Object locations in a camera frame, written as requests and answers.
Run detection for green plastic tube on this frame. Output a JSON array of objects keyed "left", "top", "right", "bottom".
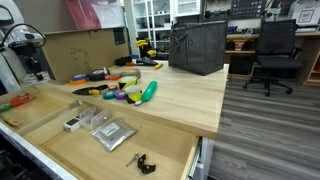
[{"left": 134, "top": 80, "right": 158, "bottom": 107}]

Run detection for clear cello tape roll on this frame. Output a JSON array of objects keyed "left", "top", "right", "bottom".
[{"left": 20, "top": 71, "right": 52, "bottom": 86}]

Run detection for red white cup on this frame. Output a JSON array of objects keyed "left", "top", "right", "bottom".
[{"left": 233, "top": 39, "right": 246, "bottom": 52}]

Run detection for purple tape roll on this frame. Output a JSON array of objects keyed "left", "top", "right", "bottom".
[{"left": 114, "top": 89, "right": 127, "bottom": 101}]

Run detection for blue tape roll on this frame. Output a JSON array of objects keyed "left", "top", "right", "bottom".
[{"left": 72, "top": 73, "right": 88, "bottom": 82}]

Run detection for silver bolt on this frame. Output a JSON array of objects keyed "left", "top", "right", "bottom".
[{"left": 125, "top": 153, "right": 140, "bottom": 168}]

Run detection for black fabric tote bag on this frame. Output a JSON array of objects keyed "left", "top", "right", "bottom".
[{"left": 168, "top": 20, "right": 229, "bottom": 77}]

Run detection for silver foil bag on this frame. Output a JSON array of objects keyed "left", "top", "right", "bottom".
[{"left": 89, "top": 117, "right": 138, "bottom": 153}]

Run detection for green tape roll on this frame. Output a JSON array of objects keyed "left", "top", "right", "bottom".
[{"left": 0, "top": 102, "right": 14, "bottom": 114}]

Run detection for white box red print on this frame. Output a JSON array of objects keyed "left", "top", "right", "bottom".
[{"left": 289, "top": 0, "right": 320, "bottom": 27}]

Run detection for grey duct tape roll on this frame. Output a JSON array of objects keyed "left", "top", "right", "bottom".
[{"left": 120, "top": 68, "right": 142, "bottom": 80}]

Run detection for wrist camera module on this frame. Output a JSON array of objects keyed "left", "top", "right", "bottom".
[{"left": 8, "top": 39, "right": 38, "bottom": 56}]

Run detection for black metal clamp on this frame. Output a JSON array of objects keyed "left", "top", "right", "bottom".
[{"left": 136, "top": 153, "right": 157, "bottom": 175}]

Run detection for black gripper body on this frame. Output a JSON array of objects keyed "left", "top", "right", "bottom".
[{"left": 23, "top": 54, "right": 43, "bottom": 74}]

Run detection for clear plastic box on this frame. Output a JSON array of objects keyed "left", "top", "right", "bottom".
[
  {"left": 77, "top": 105, "right": 98, "bottom": 126},
  {"left": 89, "top": 109, "right": 111, "bottom": 131}
]

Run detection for wooden drawer white front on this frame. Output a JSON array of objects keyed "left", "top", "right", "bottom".
[
  {"left": 0, "top": 87, "right": 83, "bottom": 141},
  {"left": 9, "top": 99, "right": 201, "bottom": 180}
]

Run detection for small black case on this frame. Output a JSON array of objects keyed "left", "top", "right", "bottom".
[{"left": 114, "top": 55, "right": 133, "bottom": 67}]

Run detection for cardboard box with dark panel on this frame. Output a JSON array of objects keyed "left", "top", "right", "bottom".
[{"left": 41, "top": 27, "right": 131, "bottom": 85}]

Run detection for yellow bar clamp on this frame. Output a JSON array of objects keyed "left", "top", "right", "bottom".
[
  {"left": 134, "top": 38, "right": 150, "bottom": 51},
  {"left": 146, "top": 49, "right": 158, "bottom": 59}
]

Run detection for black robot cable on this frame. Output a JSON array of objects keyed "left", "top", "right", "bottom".
[{"left": 0, "top": 23, "right": 48, "bottom": 48}]

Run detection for wide black tape roll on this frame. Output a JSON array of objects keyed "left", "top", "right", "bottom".
[{"left": 86, "top": 68, "right": 111, "bottom": 83}]

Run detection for white device black screen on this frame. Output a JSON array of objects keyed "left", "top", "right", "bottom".
[{"left": 63, "top": 117, "right": 81, "bottom": 133}]

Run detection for white shelving cabinet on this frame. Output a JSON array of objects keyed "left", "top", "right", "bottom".
[{"left": 123, "top": 0, "right": 204, "bottom": 56}]

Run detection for teal tape roll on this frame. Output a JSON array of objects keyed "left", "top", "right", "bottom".
[{"left": 102, "top": 90, "right": 118, "bottom": 101}]

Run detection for orange red tape roll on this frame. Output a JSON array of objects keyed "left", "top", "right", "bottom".
[{"left": 109, "top": 73, "right": 123, "bottom": 82}]

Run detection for black yellow hand tool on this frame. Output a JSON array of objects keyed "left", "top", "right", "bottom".
[{"left": 125, "top": 56, "right": 164, "bottom": 71}]

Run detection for black pegboard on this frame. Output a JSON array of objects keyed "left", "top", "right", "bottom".
[{"left": 229, "top": 0, "right": 268, "bottom": 20}]

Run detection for wooden background desk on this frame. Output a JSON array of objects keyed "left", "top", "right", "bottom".
[{"left": 224, "top": 30, "right": 320, "bottom": 88}]

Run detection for orange tape dispenser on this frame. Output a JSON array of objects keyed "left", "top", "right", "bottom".
[{"left": 9, "top": 92, "right": 33, "bottom": 108}]

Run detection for black office chair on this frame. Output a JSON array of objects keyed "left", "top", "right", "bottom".
[{"left": 242, "top": 18, "right": 306, "bottom": 98}]

